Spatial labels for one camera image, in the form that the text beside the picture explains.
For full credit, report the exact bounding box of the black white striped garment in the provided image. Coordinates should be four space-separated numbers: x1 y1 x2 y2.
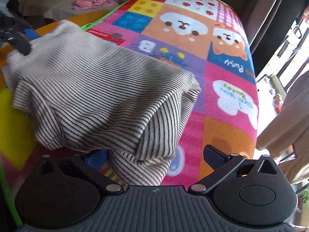
3 20 201 185

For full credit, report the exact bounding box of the pink crumpled garment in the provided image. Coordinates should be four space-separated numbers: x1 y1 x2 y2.
72 0 118 10

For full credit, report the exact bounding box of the colourful cartoon puppy mat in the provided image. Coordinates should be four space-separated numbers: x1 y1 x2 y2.
1 0 258 194

